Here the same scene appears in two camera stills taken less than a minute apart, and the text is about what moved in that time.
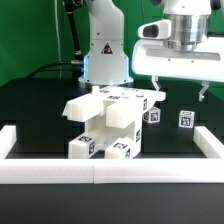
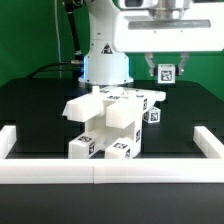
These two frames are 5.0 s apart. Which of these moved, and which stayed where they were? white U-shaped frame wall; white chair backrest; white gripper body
Moved: white gripper body
Stayed: white U-shaped frame wall; white chair backrest
